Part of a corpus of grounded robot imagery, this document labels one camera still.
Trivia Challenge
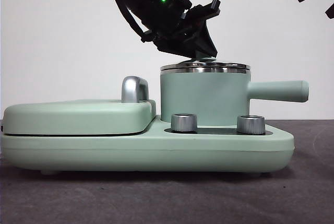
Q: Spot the glass pot lid green knob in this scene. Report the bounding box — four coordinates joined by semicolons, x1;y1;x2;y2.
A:
160;56;252;74

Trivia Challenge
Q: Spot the green breakfast maker base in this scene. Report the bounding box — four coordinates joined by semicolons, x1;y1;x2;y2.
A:
0;115;295;176

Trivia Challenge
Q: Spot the chrome griddle lid handle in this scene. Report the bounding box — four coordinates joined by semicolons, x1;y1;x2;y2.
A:
121;76;150;104

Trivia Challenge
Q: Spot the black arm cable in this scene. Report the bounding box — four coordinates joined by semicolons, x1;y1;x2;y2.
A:
114;0;151;42

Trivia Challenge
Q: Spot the green pot with handle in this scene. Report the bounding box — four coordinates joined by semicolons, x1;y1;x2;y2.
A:
160;68;310;127

